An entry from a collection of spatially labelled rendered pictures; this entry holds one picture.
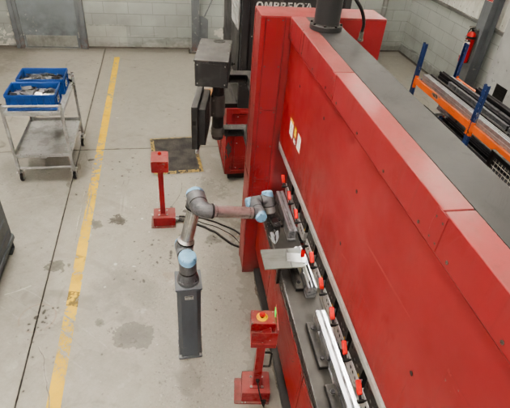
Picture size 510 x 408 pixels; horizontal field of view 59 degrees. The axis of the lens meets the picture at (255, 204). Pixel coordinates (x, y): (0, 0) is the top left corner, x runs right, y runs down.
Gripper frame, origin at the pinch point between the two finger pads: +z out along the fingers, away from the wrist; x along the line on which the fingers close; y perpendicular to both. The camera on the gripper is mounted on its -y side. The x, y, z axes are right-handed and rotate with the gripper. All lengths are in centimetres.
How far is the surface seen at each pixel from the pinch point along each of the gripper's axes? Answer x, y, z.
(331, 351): 5, -72, 46
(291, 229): -20.2, 15.7, -1.5
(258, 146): -16, 47, -62
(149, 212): 56, 213, -2
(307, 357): 15, -61, 51
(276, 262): 6.2, -12.4, 9.9
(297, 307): 3.9, -31.5, 34.8
